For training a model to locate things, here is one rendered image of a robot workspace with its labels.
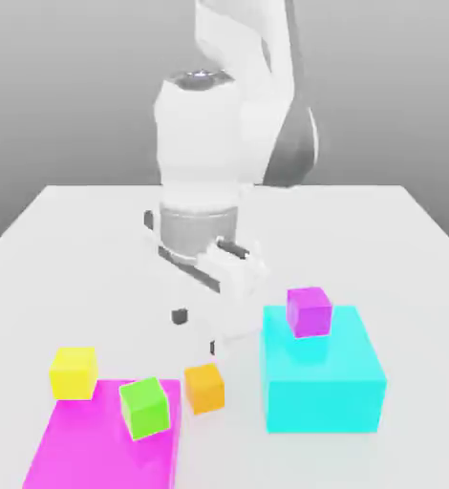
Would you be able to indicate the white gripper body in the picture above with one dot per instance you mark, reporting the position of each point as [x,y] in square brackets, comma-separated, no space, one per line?
[186,282]

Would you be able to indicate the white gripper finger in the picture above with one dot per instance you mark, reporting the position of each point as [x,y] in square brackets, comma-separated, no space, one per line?
[179,316]
[212,347]

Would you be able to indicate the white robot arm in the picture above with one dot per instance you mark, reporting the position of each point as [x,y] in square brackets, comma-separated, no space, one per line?
[197,145]

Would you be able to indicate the small orange cube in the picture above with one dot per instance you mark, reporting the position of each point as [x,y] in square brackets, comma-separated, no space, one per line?
[204,389]

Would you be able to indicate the small green cube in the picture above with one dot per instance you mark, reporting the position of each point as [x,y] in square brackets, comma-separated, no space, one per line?
[145,410]

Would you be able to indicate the small purple cube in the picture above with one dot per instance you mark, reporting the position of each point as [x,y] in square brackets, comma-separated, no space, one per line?
[310,313]

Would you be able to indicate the small yellow cube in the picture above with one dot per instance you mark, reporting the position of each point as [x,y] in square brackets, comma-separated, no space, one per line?
[73,374]

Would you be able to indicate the large cyan box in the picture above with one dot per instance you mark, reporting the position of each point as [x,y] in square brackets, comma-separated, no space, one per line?
[324,397]

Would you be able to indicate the large magenta box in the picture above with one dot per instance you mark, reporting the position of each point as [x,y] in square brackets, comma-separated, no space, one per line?
[94,450]

